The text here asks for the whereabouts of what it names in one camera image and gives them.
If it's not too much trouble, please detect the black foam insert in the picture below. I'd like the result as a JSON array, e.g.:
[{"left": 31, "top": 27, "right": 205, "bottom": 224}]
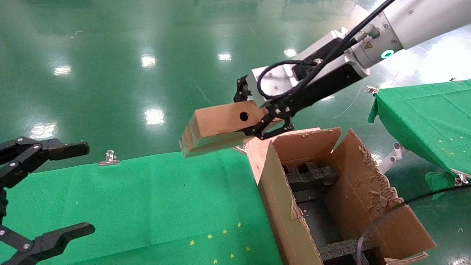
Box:
[
  {"left": 318, "top": 236, "right": 379, "bottom": 265},
  {"left": 283, "top": 161, "right": 340, "bottom": 192}
]

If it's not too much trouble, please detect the white table leg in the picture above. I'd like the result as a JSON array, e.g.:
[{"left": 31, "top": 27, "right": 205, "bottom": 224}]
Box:
[{"left": 375, "top": 142, "right": 407, "bottom": 175}]

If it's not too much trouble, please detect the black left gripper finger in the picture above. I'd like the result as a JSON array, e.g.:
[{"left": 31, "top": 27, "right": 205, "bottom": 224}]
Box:
[
  {"left": 0, "top": 223, "right": 96, "bottom": 265},
  {"left": 0, "top": 137, "right": 90, "bottom": 189}
]

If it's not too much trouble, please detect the small brown cardboard box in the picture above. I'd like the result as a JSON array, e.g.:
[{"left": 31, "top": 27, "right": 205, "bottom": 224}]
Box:
[{"left": 179, "top": 100, "right": 282, "bottom": 158}]

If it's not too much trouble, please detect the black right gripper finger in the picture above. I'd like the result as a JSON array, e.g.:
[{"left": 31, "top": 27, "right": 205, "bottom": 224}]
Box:
[
  {"left": 233, "top": 75, "right": 254, "bottom": 103},
  {"left": 244, "top": 109, "right": 295, "bottom": 141}
]

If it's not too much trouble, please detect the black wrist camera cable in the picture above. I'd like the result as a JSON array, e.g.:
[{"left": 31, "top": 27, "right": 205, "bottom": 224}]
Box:
[{"left": 256, "top": 0, "right": 396, "bottom": 100}]

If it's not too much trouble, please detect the metal wrist camera box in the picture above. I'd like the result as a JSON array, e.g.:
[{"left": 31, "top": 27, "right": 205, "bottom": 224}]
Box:
[{"left": 246, "top": 28, "right": 350, "bottom": 109}]

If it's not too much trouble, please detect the thin black hanging cable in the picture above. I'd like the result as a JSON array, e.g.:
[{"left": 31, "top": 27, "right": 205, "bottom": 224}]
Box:
[{"left": 358, "top": 184, "right": 471, "bottom": 265}]

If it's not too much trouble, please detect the large open cardboard carton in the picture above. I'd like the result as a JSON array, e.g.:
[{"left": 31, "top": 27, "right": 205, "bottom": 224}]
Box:
[{"left": 258, "top": 127, "right": 436, "bottom": 265}]

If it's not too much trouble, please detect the green cloth on side table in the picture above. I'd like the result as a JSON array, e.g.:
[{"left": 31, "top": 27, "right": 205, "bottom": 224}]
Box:
[{"left": 368, "top": 79, "right": 471, "bottom": 192}]

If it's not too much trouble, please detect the large green table cloth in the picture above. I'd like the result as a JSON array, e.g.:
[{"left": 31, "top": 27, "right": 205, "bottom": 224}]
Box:
[{"left": 0, "top": 146, "right": 284, "bottom": 265}]

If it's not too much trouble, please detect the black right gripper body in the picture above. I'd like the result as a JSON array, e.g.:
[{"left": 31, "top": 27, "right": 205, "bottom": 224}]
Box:
[{"left": 267, "top": 59, "right": 370, "bottom": 118}]

